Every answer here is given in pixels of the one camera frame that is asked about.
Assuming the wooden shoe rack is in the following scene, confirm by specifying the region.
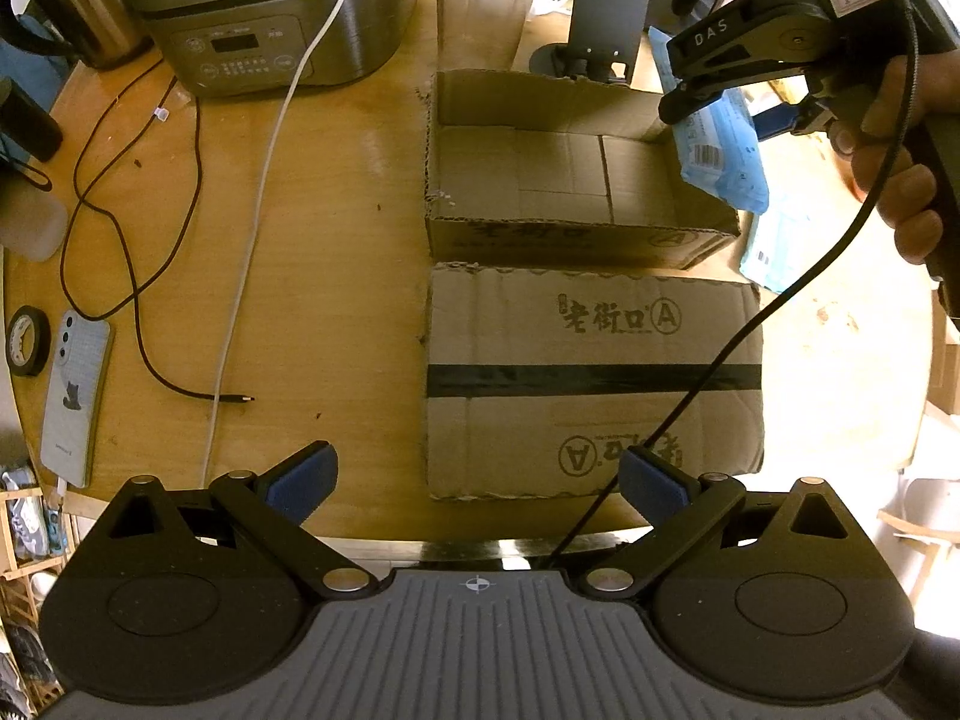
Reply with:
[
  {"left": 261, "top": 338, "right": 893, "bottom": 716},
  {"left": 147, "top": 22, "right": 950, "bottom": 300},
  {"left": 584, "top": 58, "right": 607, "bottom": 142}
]
[{"left": 0, "top": 465, "right": 85, "bottom": 720}]

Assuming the grey phone stand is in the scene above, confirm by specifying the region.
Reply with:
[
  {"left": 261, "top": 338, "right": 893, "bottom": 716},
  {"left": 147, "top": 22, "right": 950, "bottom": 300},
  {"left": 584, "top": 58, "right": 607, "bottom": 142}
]
[{"left": 529, "top": 0, "right": 652, "bottom": 85}]

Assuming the black tape roll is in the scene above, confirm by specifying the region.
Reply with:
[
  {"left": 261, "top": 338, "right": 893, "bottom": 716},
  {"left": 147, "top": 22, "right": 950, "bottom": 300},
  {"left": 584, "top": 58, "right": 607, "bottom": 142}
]
[{"left": 6, "top": 305, "right": 53, "bottom": 378}]

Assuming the light wooden frame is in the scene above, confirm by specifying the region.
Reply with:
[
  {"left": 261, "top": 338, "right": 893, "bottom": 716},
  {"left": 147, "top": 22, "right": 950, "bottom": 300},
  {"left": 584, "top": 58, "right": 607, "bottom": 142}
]
[{"left": 876, "top": 465, "right": 960, "bottom": 616}]

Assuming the wooden desktop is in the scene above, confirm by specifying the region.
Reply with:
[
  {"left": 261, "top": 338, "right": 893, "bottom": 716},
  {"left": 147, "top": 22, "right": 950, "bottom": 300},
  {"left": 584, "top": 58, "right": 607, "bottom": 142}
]
[{"left": 0, "top": 0, "right": 938, "bottom": 548}]

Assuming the black rectangular case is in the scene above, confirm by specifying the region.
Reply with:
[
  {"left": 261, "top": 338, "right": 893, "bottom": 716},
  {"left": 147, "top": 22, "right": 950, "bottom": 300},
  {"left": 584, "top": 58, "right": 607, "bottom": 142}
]
[{"left": 0, "top": 77, "right": 65, "bottom": 164}]

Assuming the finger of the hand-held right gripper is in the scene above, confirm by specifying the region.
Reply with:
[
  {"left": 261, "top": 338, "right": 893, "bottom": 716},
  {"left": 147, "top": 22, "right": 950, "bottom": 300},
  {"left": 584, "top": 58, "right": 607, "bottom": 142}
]
[
  {"left": 658, "top": 60, "right": 809, "bottom": 126},
  {"left": 757, "top": 94, "right": 832, "bottom": 140}
]

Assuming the closed taped cardboard box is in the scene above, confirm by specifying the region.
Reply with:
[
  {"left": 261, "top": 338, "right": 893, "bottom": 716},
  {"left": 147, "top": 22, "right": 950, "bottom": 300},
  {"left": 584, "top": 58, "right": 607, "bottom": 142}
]
[{"left": 424, "top": 261, "right": 766, "bottom": 502}]

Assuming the steel kettle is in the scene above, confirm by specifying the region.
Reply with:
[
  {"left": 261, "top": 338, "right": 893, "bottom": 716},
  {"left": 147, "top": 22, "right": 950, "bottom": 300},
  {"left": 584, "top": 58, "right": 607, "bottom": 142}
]
[{"left": 0, "top": 0, "right": 151, "bottom": 72}]

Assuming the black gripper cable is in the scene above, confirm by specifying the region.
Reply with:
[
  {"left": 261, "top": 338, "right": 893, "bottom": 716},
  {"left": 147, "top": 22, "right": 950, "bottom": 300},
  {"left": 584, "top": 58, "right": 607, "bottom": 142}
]
[{"left": 546, "top": 0, "right": 922, "bottom": 569}]

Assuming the clear container with grey lid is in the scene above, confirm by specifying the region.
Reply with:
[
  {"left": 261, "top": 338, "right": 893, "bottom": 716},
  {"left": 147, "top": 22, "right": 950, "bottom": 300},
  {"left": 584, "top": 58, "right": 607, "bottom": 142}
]
[{"left": 433, "top": 0, "right": 560, "bottom": 76}]

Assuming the frosted plastic container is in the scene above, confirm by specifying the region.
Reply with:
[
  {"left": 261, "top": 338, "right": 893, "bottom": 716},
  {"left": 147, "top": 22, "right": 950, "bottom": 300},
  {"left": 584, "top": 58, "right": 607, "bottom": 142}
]
[{"left": 0, "top": 180, "right": 70, "bottom": 263}]

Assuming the thin black cable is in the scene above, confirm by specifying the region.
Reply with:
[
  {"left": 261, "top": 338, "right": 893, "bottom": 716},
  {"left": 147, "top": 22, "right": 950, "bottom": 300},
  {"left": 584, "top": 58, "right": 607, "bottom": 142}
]
[{"left": 60, "top": 52, "right": 256, "bottom": 406}]

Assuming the light blue smartphone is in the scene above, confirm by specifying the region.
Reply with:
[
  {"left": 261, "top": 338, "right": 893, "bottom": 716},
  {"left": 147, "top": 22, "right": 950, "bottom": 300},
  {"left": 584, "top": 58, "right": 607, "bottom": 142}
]
[{"left": 39, "top": 309, "right": 116, "bottom": 488}]

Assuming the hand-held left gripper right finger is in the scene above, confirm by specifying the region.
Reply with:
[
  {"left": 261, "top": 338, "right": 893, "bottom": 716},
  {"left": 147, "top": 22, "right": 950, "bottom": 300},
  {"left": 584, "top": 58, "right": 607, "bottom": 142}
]
[{"left": 585, "top": 444, "right": 865, "bottom": 602}]

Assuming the white charging cable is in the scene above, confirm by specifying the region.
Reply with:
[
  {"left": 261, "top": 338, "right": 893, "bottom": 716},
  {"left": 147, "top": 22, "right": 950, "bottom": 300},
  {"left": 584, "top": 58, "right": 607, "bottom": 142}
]
[{"left": 49, "top": 0, "right": 383, "bottom": 511}]

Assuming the grey rice cooker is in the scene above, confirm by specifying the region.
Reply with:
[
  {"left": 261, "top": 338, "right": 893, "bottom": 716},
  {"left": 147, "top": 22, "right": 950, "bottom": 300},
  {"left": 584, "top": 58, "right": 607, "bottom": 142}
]
[{"left": 118, "top": 0, "right": 421, "bottom": 100}]

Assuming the person's right hand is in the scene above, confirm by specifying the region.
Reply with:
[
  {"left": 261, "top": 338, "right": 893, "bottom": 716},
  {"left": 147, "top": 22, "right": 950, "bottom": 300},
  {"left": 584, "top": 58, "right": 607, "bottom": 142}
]
[{"left": 829, "top": 52, "right": 960, "bottom": 269}]

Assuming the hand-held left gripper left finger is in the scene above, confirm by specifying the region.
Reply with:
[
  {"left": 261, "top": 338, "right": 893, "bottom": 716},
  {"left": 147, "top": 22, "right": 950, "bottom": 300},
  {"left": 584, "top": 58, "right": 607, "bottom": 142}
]
[{"left": 94, "top": 441, "right": 380, "bottom": 602}]

